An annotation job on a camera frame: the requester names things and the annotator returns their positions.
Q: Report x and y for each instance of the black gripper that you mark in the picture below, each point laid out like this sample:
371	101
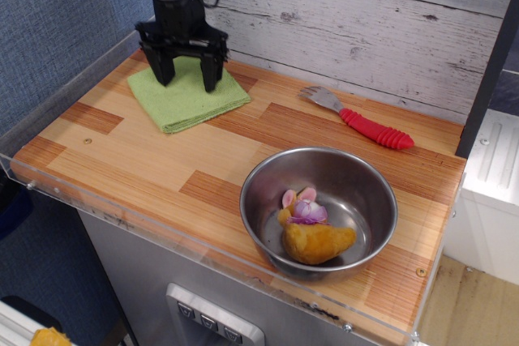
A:
180	29

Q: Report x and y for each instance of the green cloth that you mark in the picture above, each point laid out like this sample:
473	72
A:
184	103

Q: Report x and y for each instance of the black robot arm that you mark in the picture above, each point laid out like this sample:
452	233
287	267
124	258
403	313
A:
180	29

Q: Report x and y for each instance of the silver metal bowl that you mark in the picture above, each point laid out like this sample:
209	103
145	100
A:
354	194

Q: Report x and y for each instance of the orange plush toy with flower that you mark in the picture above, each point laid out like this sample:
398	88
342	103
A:
307	235

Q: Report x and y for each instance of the silver button panel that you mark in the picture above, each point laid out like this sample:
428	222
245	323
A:
211	317

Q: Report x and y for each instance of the yellow object bottom left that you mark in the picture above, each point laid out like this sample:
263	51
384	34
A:
49	337

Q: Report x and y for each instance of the white ribbed cabinet right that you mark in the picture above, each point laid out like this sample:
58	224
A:
483	230

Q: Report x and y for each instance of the fork with red handle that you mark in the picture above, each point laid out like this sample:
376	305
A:
383	135

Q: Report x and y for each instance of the clear acrylic guard rail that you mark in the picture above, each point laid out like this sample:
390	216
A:
164	209

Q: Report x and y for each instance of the black vertical post right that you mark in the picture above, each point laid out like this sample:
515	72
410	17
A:
495	65

